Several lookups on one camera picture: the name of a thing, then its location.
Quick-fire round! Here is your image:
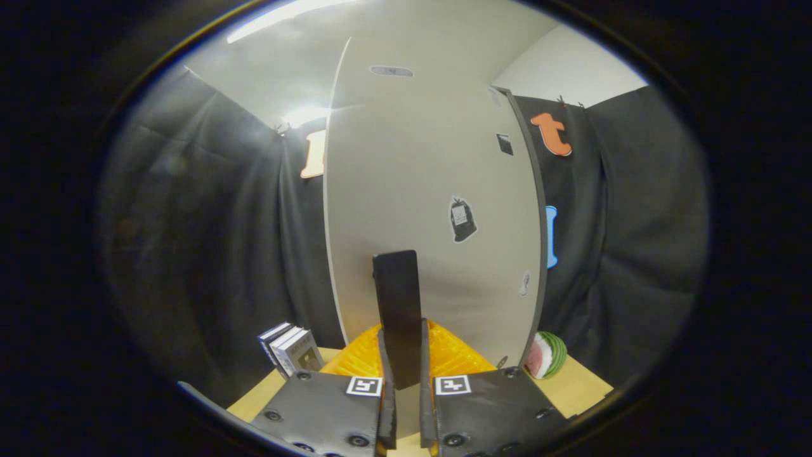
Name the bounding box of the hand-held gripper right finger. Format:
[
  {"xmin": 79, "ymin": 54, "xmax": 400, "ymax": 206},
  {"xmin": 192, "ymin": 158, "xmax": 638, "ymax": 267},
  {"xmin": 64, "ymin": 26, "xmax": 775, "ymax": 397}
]
[{"xmin": 419, "ymin": 317, "xmax": 570, "ymax": 457}]

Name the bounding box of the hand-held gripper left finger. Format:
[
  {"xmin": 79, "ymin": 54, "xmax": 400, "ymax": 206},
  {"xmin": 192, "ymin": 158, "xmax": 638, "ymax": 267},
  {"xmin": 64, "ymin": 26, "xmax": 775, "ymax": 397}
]
[{"xmin": 251, "ymin": 322, "xmax": 398, "ymax": 457}]

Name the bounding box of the grey shoe cabinet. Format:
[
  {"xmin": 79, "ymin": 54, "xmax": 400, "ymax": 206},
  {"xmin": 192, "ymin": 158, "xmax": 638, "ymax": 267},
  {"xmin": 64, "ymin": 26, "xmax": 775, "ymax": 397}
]
[{"xmin": 492, "ymin": 86, "xmax": 549, "ymax": 370}]

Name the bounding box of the white shoe cabinet door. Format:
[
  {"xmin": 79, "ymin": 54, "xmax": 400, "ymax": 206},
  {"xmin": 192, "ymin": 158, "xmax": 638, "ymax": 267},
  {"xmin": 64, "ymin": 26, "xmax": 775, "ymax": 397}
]
[{"xmin": 324, "ymin": 35, "xmax": 543, "ymax": 439}]

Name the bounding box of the grey cover book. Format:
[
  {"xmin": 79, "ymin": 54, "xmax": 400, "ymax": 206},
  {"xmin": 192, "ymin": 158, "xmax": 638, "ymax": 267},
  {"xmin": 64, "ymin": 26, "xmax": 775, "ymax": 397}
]
[{"xmin": 287, "ymin": 329, "xmax": 325, "ymax": 376}]

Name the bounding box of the watermelon slice toy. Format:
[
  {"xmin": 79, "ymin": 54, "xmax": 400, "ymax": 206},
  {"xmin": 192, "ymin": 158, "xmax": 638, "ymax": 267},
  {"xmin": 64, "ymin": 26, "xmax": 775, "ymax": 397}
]
[{"xmin": 523, "ymin": 331, "xmax": 568, "ymax": 380}]

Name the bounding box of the white book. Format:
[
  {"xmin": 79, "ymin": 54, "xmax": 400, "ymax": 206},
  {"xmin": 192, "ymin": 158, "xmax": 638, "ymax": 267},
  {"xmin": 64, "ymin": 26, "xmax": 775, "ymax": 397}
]
[{"xmin": 270, "ymin": 326, "xmax": 305, "ymax": 375}]

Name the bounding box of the blue book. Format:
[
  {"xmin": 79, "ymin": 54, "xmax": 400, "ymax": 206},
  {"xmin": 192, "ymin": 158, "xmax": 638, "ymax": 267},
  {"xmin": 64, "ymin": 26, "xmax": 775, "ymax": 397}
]
[{"xmin": 257, "ymin": 322, "xmax": 294, "ymax": 368}]

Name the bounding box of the black backdrop cloth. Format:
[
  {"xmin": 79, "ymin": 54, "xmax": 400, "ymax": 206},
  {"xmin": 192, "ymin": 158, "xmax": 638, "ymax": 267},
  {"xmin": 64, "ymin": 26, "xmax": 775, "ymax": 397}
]
[{"xmin": 101, "ymin": 63, "xmax": 708, "ymax": 407}]

